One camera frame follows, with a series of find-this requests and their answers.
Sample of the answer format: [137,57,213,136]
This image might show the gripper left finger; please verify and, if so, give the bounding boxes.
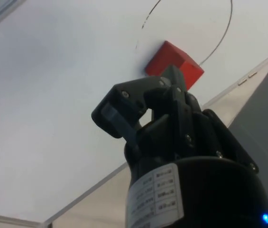
[91,65,180,148]

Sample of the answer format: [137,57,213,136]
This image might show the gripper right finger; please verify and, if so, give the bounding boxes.
[168,67,259,173]

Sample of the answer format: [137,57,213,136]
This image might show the whiteboard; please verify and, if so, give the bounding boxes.
[0,0,268,225]

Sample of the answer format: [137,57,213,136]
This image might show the red cube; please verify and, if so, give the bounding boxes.
[144,40,205,92]

